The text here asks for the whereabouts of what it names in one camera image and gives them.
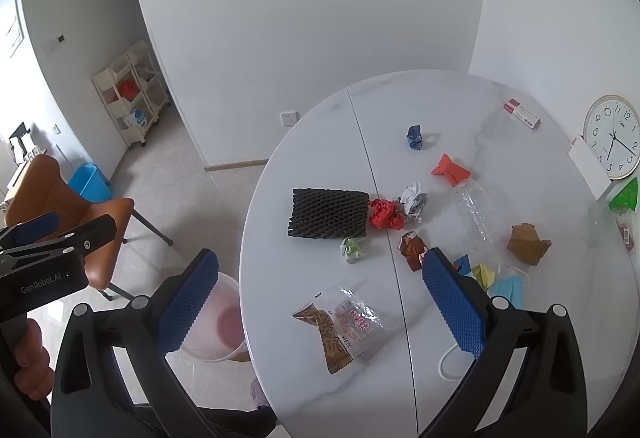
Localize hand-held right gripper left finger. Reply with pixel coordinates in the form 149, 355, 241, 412
50, 248, 221, 438

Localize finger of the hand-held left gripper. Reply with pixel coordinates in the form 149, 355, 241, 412
0, 215, 117, 269
0, 211, 60, 249

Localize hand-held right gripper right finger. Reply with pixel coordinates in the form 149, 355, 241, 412
419, 247, 588, 438

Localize white plastic waste bin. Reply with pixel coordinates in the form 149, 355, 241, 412
165, 271, 247, 364

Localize blue face mask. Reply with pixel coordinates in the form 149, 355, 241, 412
439, 263, 533, 381

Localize grey white paper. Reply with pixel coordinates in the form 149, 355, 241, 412
397, 181, 430, 223

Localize red paper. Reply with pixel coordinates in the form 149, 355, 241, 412
369, 198, 405, 231

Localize green paper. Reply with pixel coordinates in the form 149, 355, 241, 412
340, 237, 365, 264

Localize clear brown snack packet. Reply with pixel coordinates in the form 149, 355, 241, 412
292, 283, 393, 374

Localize orange paper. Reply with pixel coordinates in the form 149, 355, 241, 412
431, 153, 472, 186

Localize black foam net sleeve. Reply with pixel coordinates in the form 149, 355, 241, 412
287, 188, 371, 239

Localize person's left hand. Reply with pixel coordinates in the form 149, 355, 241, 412
12, 318, 55, 401

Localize orange brown chair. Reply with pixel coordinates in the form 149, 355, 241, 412
4, 154, 173, 301

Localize yellow folded paper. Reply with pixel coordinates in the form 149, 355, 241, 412
471, 263, 496, 291

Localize blue plastic bin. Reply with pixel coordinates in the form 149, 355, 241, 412
67, 163, 112, 204

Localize brown crumpled candy wrapper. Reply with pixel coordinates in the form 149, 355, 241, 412
397, 229, 430, 272

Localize clear plastic bottle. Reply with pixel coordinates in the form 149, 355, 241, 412
452, 178, 507, 246

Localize brown folded paper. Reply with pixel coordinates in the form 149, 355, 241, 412
506, 223, 552, 265

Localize person's grey shoe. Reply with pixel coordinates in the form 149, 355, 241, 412
250, 378, 275, 411

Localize person's black pants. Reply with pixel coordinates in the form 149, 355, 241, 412
132, 400, 276, 438

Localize cream shelf cart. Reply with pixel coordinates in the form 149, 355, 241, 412
91, 41, 171, 149

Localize red label clear packet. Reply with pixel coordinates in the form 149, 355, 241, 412
590, 205, 637, 250

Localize white flat box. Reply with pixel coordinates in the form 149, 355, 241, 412
568, 135, 626, 201

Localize red-capped tube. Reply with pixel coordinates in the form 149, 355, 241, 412
503, 98, 542, 131

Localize green packet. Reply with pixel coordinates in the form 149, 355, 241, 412
608, 178, 640, 211

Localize round white wall clock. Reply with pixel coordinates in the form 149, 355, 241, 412
582, 94, 640, 180

